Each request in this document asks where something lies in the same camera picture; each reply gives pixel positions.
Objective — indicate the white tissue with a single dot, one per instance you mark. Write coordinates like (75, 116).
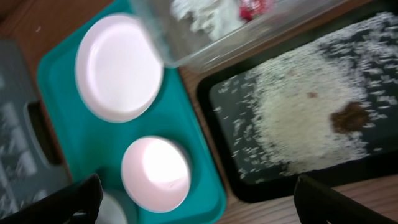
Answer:
(216, 18)

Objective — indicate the large white plate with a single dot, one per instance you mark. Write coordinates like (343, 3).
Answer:
(118, 72)

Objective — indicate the brown food piece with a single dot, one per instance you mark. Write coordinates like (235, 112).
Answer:
(349, 119)

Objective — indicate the white pink bowl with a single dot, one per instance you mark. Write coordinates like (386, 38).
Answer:
(156, 173)

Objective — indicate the pile of rice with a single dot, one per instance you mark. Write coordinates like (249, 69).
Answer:
(293, 95)

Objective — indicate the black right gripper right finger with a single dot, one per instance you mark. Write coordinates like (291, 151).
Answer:
(318, 203)

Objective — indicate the grey dish rack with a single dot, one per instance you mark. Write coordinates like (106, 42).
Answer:
(30, 167)

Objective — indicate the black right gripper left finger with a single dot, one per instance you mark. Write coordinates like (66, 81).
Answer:
(78, 203)

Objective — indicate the red snack wrapper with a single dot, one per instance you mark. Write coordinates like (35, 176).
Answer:
(251, 9)

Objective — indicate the grey small bowl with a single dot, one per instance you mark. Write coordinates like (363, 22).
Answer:
(117, 208)

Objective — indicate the teal serving tray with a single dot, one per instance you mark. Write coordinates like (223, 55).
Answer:
(90, 144)

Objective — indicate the clear plastic bin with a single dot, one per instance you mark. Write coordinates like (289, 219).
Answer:
(202, 34)

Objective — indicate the black plastic tray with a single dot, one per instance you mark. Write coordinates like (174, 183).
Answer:
(269, 183)

